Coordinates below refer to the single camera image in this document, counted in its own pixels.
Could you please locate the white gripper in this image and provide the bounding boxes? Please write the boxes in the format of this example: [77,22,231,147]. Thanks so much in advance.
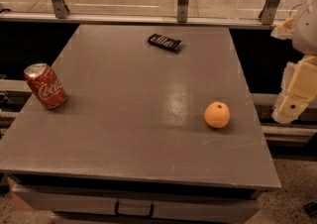
[270,0,317,124]

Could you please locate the red coke can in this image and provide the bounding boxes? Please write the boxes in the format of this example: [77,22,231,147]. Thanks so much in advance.
[24,63,67,109]

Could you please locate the black rxbar chocolate bar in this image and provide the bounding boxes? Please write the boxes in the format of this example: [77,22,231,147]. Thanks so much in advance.
[148,34,181,52]

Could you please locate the orange fruit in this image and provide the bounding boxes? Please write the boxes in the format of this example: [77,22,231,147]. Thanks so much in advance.
[204,102,231,129]

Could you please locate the right metal rail bracket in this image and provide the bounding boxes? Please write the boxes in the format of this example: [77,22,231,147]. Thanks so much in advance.
[259,0,280,25]

